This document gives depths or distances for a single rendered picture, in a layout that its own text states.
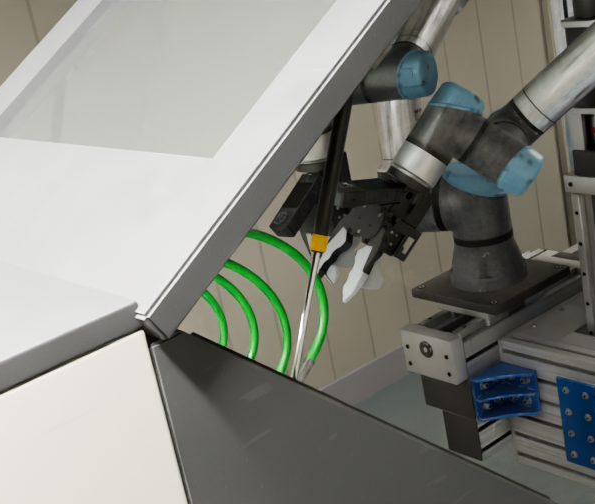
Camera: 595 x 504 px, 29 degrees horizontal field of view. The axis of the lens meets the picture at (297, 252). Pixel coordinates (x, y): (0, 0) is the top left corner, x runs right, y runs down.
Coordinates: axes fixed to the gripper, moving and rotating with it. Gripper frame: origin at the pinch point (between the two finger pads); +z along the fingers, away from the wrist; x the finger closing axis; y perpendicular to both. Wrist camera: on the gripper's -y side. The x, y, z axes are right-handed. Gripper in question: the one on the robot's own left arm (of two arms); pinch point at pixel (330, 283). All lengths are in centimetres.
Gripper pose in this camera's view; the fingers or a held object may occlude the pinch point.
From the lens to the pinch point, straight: 173.1
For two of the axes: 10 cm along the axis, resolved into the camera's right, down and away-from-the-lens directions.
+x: -5.0, -3.9, 7.7
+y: 6.8, 3.7, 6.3
